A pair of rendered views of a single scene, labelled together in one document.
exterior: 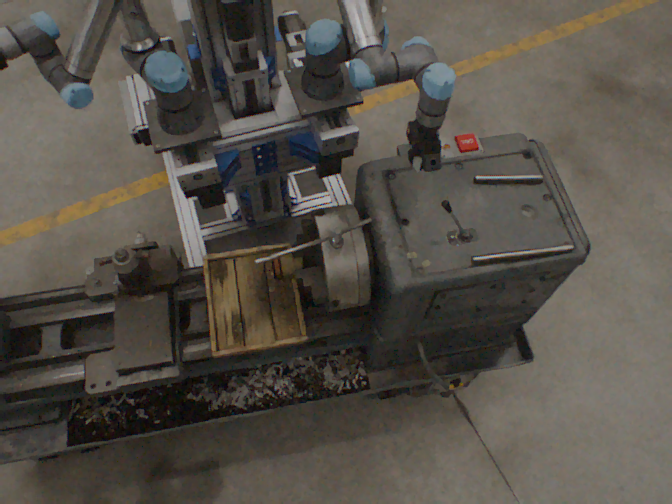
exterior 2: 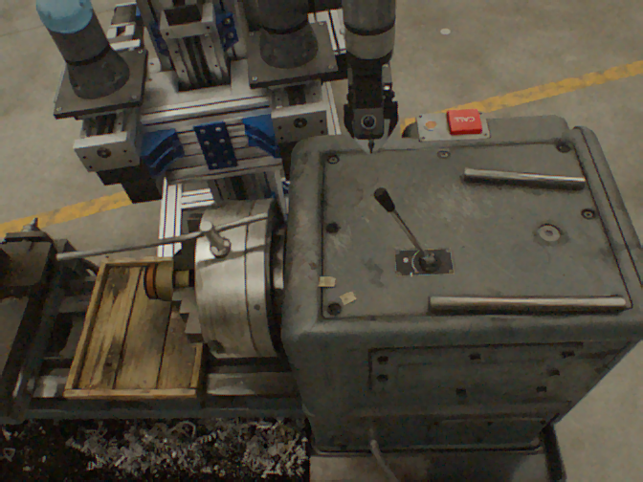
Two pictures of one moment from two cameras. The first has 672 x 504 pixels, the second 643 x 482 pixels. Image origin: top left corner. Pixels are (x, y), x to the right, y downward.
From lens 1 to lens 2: 0.78 m
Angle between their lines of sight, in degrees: 13
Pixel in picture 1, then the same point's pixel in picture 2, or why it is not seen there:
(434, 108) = (361, 14)
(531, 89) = (615, 122)
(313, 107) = (267, 75)
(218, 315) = (95, 339)
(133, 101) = not seen: hidden behind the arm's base
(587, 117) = not seen: outside the picture
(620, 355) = not seen: outside the picture
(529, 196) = (556, 208)
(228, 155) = (161, 135)
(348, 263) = (232, 283)
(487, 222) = (473, 243)
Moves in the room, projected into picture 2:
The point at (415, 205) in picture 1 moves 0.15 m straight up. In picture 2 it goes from (357, 205) to (354, 142)
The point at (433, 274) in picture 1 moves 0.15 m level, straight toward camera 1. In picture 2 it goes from (355, 318) to (296, 399)
